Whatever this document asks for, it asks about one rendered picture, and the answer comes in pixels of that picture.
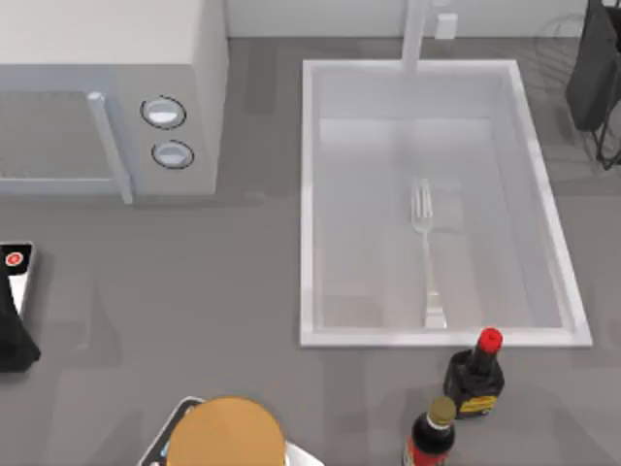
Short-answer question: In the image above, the white sink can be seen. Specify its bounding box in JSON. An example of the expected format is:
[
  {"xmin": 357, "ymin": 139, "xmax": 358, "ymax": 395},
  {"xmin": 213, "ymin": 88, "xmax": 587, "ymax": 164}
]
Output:
[{"xmin": 298, "ymin": 58, "xmax": 594, "ymax": 349}]

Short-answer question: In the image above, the silver fork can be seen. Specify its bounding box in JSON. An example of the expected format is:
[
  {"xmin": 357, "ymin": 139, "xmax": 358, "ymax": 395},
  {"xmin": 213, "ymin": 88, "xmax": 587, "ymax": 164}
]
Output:
[{"xmin": 409, "ymin": 177, "xmax": 447, "ymax": 329}]

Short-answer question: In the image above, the small round microwave knob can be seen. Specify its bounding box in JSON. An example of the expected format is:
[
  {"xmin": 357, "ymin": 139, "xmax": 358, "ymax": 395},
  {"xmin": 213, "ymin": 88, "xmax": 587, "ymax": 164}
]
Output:
[{"xmin": 150, "ymin": 139, "xmax": 196, "ymax": 171}]

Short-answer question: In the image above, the large round microwave knob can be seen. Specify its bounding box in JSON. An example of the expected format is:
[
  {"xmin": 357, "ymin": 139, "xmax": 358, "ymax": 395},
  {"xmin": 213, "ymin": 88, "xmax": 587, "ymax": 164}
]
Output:
[{"xmin": 140, "ymin": 95, "xmax": 188, "ymax": 131}]

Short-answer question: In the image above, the pale microwave oven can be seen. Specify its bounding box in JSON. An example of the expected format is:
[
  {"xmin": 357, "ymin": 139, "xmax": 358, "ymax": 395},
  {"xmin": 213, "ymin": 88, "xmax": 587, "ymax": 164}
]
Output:
[{"xmin": 0, "ymin": 0, "xmax": 229, "ymax": 205}]

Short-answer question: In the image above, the dark bottle with red cap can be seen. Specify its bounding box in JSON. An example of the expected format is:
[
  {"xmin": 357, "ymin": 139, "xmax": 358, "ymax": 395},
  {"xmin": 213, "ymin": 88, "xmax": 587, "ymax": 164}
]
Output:
[{"xmin": 441, "ymin": 326, "xmax": 506, "ymax": 420}]

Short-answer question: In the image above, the round brown bread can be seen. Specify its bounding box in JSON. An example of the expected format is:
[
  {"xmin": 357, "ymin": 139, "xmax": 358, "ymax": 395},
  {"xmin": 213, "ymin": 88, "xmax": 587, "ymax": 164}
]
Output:
[{"xmin": 167, "ymin": 396, "xmax": 286, "ymax": 466}]

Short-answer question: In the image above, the tall white tap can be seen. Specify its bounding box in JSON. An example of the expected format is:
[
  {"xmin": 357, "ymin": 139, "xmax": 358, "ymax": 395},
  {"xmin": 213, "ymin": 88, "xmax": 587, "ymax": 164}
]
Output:
[{"xmin": 400, "ymin": 0, "xmax": 429, "ymax": 74}]

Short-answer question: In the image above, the dark bottle with gold cap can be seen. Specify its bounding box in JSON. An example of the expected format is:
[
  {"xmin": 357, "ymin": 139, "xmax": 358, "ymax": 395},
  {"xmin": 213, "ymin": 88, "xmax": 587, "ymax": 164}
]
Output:
[{"xmin": 402, "ymin": 395, "xmax": 458, "ymax": 466}]

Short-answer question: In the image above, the microwave oven door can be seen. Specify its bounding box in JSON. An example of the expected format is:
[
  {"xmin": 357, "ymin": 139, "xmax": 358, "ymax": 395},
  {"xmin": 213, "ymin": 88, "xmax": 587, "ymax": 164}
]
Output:
[{"xmin": 0, "ymin": 90, "xmax": 133, "ymax": 205}]

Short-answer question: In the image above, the pale box with red button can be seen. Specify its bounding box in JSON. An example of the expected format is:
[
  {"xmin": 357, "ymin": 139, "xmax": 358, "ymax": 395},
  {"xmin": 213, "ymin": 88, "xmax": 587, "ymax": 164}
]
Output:
[{"xmin": 0, "ymin": 241, "xmax": 37, "ymax": 319}]

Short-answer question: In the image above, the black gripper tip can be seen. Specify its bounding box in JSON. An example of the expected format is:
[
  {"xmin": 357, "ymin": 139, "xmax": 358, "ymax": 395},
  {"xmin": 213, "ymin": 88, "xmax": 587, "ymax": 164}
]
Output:
[{"xmin": 0, "ymin": 276, "xmax": 42, "ymax": 373}]

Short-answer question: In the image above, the pale microwave door handle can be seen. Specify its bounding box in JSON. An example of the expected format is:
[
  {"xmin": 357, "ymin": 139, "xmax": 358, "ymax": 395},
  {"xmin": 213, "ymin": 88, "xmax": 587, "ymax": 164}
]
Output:
[{"xmin": 86, "ymin": 91, "xmax": 134, "ymax": 205}]

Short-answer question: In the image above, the black wire rack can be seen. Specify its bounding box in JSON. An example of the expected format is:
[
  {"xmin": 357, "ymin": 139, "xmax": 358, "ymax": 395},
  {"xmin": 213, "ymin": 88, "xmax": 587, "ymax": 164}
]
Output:
[{"xmin": 565, "ymin": 0, "xmax": 621, "ymax": 171}]

